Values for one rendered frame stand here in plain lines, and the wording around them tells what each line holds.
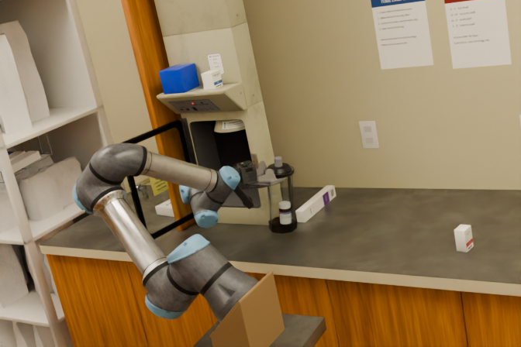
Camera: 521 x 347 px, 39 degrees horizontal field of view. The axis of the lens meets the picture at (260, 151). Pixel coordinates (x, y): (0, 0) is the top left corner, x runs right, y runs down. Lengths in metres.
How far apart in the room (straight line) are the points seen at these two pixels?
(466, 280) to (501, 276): 0.10
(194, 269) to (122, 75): 1.79
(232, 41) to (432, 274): 1.07
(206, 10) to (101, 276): 1.19
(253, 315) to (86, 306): 1.45
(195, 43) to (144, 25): 0.22
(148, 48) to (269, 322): 1.26
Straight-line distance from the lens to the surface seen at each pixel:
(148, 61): 2.85
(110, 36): 3.62
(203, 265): 1.99
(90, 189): 2.25
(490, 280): 2.22
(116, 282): 3.09
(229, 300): 1.96
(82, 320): 3.37
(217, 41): 2.70
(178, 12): 2.77
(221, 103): 2.67
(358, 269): 2.37
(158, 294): 2.09
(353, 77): 2.95
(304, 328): 2.10
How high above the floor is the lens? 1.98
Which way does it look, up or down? 16 degrees down
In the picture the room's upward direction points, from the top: 12 degrees counter-clockwise
